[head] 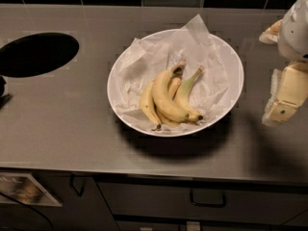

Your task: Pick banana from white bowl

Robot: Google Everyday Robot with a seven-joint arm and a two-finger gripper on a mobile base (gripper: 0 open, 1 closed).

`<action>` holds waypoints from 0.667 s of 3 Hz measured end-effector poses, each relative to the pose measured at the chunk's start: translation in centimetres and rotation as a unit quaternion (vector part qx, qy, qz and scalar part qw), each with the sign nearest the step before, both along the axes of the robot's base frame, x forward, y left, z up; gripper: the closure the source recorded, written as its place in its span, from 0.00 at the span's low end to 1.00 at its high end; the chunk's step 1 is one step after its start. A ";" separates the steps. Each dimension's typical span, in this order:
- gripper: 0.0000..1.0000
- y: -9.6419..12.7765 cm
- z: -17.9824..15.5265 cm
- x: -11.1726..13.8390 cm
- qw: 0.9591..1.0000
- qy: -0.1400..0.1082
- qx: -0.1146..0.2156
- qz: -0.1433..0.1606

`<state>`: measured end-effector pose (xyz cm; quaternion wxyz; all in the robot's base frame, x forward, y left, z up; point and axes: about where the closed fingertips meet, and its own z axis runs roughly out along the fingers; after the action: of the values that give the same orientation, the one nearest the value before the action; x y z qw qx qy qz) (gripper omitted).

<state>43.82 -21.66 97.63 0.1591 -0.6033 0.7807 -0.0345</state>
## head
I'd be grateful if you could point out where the white crumpled paper liner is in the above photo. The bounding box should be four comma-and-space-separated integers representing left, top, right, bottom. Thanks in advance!
115, 13, 232, 131

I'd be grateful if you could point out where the black cabinet door handle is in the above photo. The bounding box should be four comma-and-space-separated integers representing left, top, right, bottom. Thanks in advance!
69, 174, 86, 197

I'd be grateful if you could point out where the black drawer handle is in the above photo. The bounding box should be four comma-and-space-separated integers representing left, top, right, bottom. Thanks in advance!
190, 189, 226, 208

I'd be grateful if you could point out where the black cable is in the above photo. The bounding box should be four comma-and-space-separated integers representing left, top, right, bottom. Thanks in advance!
0, 192, 55, 231

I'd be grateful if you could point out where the white bowl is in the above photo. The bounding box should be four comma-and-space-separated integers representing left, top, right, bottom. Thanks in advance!
106, 28, 245, 138

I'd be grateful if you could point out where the yellow banana bunch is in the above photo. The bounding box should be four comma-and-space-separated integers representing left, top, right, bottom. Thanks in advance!
140, 61, 204, 131

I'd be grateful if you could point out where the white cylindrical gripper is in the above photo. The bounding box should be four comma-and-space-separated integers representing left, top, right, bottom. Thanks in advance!
259, 0, 308, 127

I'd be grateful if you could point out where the black round counter hole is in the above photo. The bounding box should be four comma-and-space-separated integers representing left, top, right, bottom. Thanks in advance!
0, 33, 79, 78

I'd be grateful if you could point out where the grey drawer front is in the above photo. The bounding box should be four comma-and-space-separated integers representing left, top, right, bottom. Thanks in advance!
98, 182, 308, 224

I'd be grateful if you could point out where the grey cabinet door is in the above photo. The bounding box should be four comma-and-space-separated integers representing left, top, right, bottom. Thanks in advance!
0, 167, 119, 231

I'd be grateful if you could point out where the black object at left edge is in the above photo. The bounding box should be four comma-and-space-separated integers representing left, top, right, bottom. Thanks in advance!
0, 75, 13, 110

